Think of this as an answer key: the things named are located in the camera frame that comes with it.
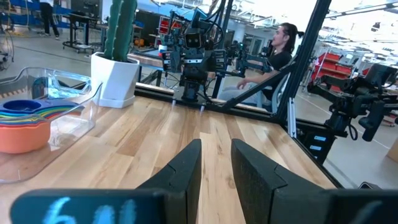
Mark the black background robot arm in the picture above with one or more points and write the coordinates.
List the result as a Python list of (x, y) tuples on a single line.
[(252, 60), (357, 99)]

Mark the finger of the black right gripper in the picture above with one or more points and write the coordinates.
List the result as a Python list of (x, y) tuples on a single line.
[(200, 73), (188, 73)]

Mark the black controller box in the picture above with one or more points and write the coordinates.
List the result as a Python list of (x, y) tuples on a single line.
[(314, 149)]

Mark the teal measuring cup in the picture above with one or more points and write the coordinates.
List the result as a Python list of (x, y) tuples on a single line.
[(9, 113)]

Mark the clear plastic basket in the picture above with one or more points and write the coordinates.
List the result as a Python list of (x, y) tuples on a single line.
[(71, 137)]

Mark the red storage bins shelf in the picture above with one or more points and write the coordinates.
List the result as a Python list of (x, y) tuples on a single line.
[(332, 63)]

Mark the white plant pot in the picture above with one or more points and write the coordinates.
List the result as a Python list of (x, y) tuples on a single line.
[(115, 81)]

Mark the red white box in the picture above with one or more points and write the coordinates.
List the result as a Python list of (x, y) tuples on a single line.
[(164, 26)]

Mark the person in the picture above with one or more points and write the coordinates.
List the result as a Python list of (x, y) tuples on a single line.
[(48, 15), (280, 59)]

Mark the green bowl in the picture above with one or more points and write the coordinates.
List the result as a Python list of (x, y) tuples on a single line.
[(12, 115)]

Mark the green cactus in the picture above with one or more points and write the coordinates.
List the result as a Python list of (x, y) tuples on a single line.
[(121, 28)]

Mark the grey office chair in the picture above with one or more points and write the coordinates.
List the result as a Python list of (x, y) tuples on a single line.
[(280, 93)]

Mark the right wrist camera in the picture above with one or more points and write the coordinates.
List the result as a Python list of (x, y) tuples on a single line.
[(193, 40)]

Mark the red measuring cup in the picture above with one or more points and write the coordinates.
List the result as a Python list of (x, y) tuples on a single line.
[(21, 140)]

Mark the yellow measuring cup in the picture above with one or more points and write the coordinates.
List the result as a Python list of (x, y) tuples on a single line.
[(18, 118)]

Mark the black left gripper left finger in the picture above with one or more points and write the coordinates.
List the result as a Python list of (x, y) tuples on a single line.
[(183, 186)]

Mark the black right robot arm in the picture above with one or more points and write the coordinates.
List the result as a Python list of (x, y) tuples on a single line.
[(190, 91)]

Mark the white frame bracket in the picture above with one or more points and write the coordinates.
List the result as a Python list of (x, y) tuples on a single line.
[(291, 116)]

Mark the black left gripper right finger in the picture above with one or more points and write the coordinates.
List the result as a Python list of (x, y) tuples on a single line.
[(252, 186)]

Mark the black background table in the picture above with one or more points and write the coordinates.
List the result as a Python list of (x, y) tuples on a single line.
[(77, 18)]

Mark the purple measuring cup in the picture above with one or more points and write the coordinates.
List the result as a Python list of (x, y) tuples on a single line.
[(21, 105)]

